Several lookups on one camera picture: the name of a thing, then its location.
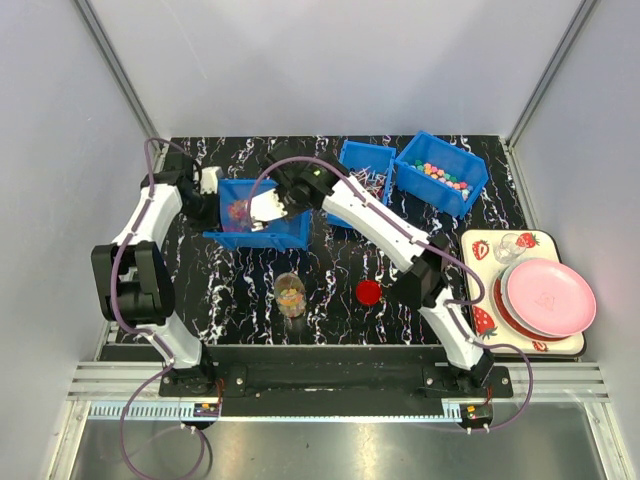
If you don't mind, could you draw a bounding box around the clear glass cup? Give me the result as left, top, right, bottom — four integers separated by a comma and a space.
494, 233, 526, 264

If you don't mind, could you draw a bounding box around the pink plate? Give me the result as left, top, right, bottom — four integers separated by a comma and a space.
501, 258, 597, 337

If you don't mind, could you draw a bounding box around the red jar lid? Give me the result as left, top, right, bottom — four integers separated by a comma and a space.
355, 280, 382, 306

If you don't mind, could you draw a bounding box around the aluminium corner post right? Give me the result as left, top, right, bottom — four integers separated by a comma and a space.
505, 0, 600, 148

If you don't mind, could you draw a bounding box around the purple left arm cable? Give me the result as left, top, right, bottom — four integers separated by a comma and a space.
110, 137, 216, 475

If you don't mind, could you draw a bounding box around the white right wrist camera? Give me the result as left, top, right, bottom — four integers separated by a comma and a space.
247, 188, 287, 231

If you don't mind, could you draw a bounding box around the aluminium corner post left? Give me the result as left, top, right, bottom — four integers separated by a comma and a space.
71, 0, 159, 137

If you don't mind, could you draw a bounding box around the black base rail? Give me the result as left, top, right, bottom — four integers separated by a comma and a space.
159, 346, 513, 420

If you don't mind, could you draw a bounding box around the red plate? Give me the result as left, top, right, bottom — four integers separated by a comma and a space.
492, 276, 565, 342

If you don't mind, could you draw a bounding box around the strawberry print tray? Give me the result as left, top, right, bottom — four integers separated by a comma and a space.
460, 229, 597, 358

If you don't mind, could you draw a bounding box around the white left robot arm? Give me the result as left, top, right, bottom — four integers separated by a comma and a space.
91, 152, 223, 396

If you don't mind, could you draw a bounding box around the clear plastic jar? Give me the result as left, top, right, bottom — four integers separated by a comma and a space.
274, 273, 306, 319

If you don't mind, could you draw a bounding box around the blue bin with star candies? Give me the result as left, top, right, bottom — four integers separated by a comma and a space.
202, 179, 311, 251

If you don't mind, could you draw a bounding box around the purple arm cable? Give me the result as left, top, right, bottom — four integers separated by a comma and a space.
110, 137, 216, 475
247, 155, 536, 434

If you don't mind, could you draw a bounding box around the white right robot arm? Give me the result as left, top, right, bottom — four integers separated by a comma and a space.
247, 147, 494, 397

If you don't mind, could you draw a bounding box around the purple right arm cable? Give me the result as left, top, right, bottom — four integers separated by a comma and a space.
247, 155, 536, 434

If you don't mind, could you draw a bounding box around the aluminium corner post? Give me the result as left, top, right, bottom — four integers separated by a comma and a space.
505, 0, 600, 148
71, 0, 159, 137

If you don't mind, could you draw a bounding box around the blue bin with flower candies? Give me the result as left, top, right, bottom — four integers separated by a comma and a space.
395, 131, 489, 219

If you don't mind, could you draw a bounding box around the blue bin with lollipops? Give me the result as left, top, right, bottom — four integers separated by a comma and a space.
339, 140, 396, 206

